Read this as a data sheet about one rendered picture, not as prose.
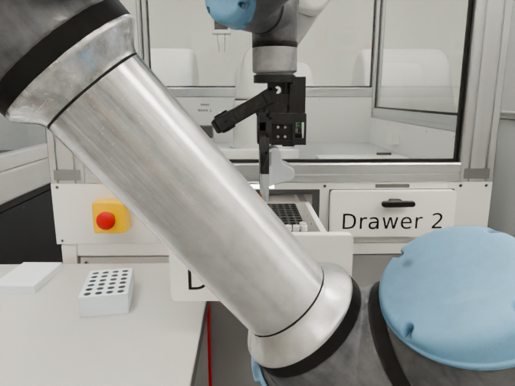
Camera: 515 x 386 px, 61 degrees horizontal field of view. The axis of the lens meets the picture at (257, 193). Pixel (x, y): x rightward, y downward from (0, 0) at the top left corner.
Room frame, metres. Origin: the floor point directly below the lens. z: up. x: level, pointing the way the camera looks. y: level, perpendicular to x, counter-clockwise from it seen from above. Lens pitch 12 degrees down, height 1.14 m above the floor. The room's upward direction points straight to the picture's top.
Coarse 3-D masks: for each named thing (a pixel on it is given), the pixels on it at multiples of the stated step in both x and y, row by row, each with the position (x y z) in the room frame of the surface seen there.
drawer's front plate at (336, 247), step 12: (300, 240) 0.66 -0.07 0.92; (312, 240) 0.66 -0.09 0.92; (324, 240) 0.66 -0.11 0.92; (336, 240) 0.66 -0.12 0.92; (348, 240) 0.66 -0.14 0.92; (312, 252) 0.66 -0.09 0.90; (324, 252) 0.66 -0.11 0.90; (336, 252) 0.66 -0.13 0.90; (348, 252) 0.66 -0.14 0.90; (180, 264) 0.65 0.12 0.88; (348, 264) 0.66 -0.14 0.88; (180, 276) 0.65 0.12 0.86; (192, 276) 0.65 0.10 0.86; (180, 288) 0.65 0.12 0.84; (204, 288) 0.65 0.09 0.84; (180, 300) 0.65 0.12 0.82; (192, 300) 0.65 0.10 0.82; (204, 300) 0.65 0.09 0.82; (216, 300) 0.65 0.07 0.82
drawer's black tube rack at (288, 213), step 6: (270, 204) 0.97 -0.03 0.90; (276, 204) 0.97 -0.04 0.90; (282, 204) 0.97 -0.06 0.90; (288, 204) 0.97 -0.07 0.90; (294, 204) 0.97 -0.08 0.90; (276, 210) 0.92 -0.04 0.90; (282, 210) 0.92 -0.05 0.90; (288, 210) 0.92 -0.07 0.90; (294, 210) 0.92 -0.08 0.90; (282, 216) 0.87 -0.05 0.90; (288, 216) 0.87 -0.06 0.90; (294, 216) 0.86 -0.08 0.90; (300, 216) 0.87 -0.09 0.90; (288, 222) 0.82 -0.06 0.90; (294, 222) 0.82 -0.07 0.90
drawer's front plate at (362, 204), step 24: (336, 192) 0.98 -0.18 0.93; (360, 192) 0.98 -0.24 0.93; (384, 192) 0.98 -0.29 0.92; (408, 192) 0.98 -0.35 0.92; (432, 192) 0.98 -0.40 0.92; (456, 192) 0.99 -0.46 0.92; (336, 216) 0.98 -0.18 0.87; (360, 216) 0.98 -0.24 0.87; (384, 216) 0.98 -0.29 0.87; (408, 216) 0.98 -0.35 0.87; (432, 216) 0.98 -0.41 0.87
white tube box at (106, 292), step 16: (96, 272) 0.82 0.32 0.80; (112, 272) 0.82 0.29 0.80; (128, 272) 0.82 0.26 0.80; (96, 288) 0.74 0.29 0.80; (112, 288) 0.75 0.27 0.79; (128, 288) 0.74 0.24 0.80; (80, 304) 0.71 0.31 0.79; (96, 304) 0.71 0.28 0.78; (112, 304) 0.72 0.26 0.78; (128, 304) 0.72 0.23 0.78
